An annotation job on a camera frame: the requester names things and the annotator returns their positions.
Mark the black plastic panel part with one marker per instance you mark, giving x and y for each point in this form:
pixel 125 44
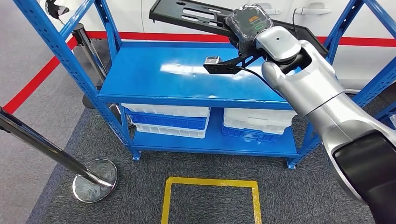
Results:
pixel 164 14

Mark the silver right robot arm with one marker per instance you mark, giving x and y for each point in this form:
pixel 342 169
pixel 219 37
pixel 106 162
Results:
pixel 309 86

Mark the blue metal shelf rack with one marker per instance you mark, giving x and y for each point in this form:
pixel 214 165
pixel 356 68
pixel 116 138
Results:
pixel 154 80

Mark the white plastic bin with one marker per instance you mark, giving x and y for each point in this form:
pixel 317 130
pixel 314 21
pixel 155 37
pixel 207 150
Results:
pixel 167 131
pixel 164 110
pixel 260 114
pixel 256 127
pixel 393 121

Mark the red barrier belt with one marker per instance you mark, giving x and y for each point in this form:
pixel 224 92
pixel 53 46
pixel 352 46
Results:
pixel 34 83
pixel 173 36

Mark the white car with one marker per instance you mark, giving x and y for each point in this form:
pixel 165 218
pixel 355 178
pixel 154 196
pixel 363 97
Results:
pixel 130 15

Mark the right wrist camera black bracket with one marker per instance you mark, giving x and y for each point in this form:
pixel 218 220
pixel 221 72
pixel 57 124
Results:
pixel 219 68

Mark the chrome stanchion post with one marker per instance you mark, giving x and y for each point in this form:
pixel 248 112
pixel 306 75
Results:
pixel 89 52
pixel 37 140

